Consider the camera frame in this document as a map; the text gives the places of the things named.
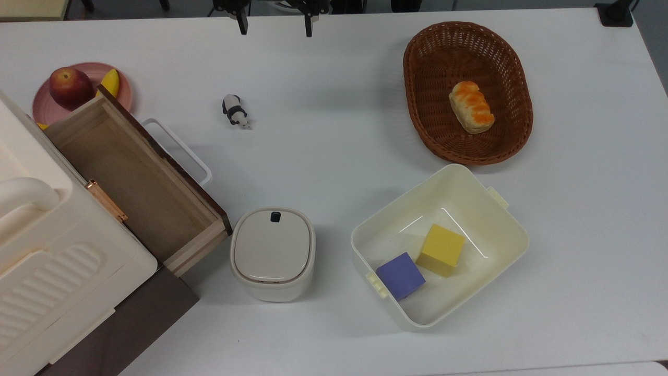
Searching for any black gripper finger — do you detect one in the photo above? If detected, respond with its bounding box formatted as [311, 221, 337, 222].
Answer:
[290, 0, 332, 38]
[213, 0, 250, 36]

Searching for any wooden drawer with white handle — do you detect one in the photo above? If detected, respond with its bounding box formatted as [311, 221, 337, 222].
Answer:
[43, 84, 233, 277]

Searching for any panda figurine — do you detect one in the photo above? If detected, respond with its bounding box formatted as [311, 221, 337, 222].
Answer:
[222, 94, 252, 130]

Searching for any yellow banana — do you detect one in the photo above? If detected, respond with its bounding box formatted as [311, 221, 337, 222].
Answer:
[37, 68, 121, 131]

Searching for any brown wicker basket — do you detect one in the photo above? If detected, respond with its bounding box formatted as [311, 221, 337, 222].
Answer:
[403, 21, 534, 166]

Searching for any orange-topped bread loaf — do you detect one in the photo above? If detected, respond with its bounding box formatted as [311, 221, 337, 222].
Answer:
[449, 80, 495, 135]

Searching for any red apple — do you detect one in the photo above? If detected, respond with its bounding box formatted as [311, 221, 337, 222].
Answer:
[49, 66, 96, 111]

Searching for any beige side table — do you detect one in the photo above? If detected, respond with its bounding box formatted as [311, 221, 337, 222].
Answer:
[0, 0, 71, 22]

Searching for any pink plate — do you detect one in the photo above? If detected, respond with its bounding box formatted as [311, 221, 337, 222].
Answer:
[32, 62, 134, 128]

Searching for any small white lidded trash can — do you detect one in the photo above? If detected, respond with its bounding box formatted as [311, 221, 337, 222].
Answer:
[230, 207, 317, 302]

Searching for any white plastic bin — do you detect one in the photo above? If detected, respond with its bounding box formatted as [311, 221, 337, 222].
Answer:
[350, 163, 530, 330]

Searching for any yellow cube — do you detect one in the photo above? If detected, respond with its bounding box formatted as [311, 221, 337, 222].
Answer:
[415, 224, 466, 278]

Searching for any purple cube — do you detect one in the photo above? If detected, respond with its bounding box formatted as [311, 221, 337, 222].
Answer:
[376, 252, 426, 301]

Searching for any dark brown wooden cabinet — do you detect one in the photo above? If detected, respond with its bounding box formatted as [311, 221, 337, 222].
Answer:
[37, 264, 200, 376]

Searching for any cream plastic storage box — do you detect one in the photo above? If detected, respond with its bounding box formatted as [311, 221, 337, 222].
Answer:
[0, 89, 158, 376]

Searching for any copper storage box door handle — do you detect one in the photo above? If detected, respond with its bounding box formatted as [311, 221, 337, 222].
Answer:
[83, 179, 129, 224]

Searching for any black camera stand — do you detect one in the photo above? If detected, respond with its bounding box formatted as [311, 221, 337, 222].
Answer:
[594, 0, 638, 28]

